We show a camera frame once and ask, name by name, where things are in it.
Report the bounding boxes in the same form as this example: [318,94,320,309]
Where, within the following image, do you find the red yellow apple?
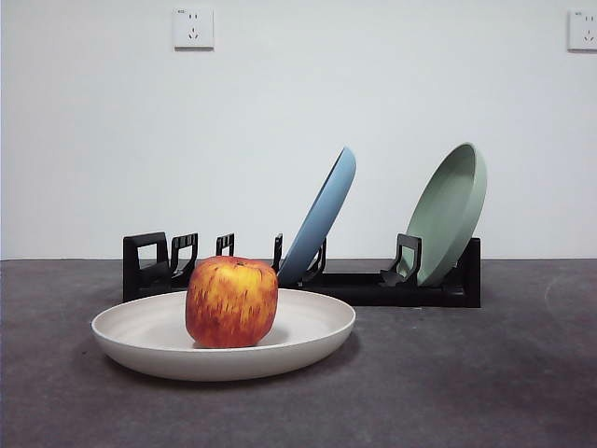
[185,255,280,350]

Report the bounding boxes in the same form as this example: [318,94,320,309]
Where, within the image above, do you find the cream yellow round plate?
[90,287,356,383]

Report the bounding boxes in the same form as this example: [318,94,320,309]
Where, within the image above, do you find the blue round plate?
[277,146,358,288]

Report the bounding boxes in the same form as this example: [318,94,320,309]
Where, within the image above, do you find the black plate rack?
[121,231,482,309]

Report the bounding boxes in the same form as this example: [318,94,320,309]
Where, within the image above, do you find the green round plate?
[403,142,489,287]

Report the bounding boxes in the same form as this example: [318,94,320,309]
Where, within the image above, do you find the white wall socket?
[173,7,215,51]
[566,8,597,53]

